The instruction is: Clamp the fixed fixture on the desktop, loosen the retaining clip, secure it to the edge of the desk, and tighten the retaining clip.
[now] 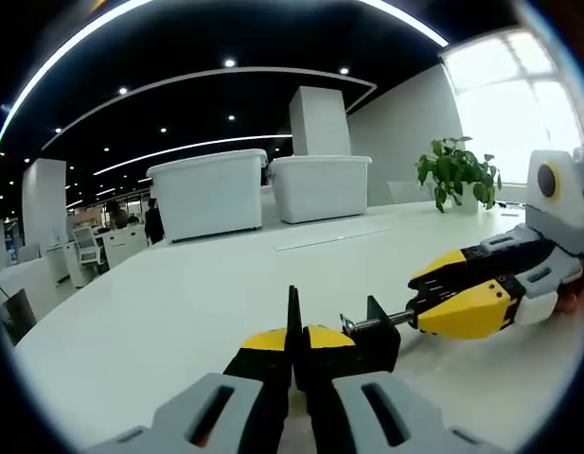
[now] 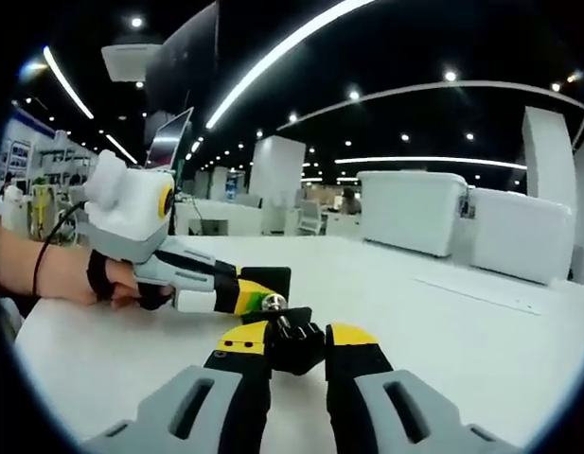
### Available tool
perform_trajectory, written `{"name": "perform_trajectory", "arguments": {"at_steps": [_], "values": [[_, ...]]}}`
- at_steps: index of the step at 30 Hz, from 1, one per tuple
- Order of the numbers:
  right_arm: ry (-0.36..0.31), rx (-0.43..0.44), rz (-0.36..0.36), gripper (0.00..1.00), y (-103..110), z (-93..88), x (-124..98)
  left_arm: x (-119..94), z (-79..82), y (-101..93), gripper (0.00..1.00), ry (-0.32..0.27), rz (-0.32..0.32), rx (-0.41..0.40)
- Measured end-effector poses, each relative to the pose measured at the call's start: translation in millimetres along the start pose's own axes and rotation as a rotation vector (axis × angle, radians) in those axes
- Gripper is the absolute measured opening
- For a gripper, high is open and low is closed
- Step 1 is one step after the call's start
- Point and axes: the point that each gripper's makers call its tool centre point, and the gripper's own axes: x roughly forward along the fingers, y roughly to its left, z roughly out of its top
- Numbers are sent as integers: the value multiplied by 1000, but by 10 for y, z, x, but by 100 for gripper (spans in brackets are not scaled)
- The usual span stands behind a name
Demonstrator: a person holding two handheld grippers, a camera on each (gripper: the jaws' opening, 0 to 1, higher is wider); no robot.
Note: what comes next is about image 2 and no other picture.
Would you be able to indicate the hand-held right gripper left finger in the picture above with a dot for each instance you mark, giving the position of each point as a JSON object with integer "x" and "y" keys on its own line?
{"x": 154, "y": 416}

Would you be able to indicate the ceiling air conditioner unit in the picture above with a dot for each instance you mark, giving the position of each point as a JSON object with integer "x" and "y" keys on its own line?
{"x": 130, "y": 64}

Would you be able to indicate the white office chair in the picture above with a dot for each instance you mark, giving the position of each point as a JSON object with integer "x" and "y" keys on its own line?
{"x": 311, "y": 217}

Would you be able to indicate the hanging dark display screen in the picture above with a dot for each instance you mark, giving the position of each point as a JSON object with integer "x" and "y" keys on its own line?
{"x": 182, "y": 61}

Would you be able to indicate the low white storage box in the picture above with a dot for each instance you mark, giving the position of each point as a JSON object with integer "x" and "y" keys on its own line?
{"x": 518, "y": 236}

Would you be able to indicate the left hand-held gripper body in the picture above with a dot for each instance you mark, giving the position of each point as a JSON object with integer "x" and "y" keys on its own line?
{"x": 130, "y": 203}

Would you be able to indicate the tilted laptop screen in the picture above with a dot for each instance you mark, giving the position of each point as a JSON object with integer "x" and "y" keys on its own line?
{"x": 168, "y": 142}

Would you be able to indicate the black fixed fixture clamp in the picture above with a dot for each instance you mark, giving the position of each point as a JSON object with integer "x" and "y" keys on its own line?
{"x": 296, "y": 350}

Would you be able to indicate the white square pillar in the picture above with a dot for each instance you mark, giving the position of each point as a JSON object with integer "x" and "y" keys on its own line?
{"x": 277, "y": 175}
{"x": 549, "y": 156}

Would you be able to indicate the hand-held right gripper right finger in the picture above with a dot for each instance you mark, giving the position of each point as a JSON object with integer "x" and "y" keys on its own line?
{"x": 443, "y": 421}

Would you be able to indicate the tall white storage box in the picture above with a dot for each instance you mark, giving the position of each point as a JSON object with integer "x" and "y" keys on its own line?
{"x": 410, "y": 213}

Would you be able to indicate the yellow metal frame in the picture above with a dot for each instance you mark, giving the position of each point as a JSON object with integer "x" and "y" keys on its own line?
{"x": 40, "y": 208}

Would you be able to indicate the straight ceiling light strip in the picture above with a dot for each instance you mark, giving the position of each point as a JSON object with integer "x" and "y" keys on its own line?
{"x": 67, "y": 81}

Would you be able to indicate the person's left hand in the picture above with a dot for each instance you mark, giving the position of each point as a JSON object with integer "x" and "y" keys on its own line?
{"x": 121, "y": 284}

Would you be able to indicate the curved ceiling light strip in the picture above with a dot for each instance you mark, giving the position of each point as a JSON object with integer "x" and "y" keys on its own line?
{"x": 253, "y": 79}

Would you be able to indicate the white desk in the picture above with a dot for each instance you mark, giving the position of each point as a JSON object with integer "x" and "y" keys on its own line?
{"x": 391, "y": 331}

